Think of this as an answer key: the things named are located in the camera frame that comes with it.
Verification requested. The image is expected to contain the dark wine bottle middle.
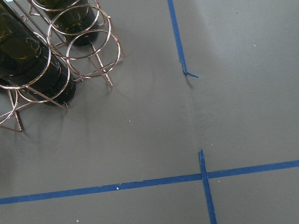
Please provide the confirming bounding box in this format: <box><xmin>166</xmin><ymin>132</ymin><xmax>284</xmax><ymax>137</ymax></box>
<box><xmin>35</xmin><ymin>0</ymin><xmax>100</xmax><ymax>46</ymax></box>

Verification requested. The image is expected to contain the dark wine bottle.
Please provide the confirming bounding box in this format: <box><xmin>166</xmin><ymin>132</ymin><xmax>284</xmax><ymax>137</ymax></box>
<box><xmin>0</xmin><ymin>1</ymin><xmax>76</xmax><ymax>105</ymax></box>
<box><xmin>35</xmin><ymin>0</ymin><xmax>100</xmax><ymax>46</ymax></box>

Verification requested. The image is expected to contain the dark wine bottle lower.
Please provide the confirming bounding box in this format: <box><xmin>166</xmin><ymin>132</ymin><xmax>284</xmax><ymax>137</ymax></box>
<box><xmin>0</xmin><ymin>1</ymin><xmax>76</xmax><ymax>105</ymax></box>

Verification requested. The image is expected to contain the copper wire bottle rack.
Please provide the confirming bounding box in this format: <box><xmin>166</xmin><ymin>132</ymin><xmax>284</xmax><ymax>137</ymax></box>
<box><xmin>0</xmin><ymin>0</ymin><xmax>124</xmax><ymax>132</ymax></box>

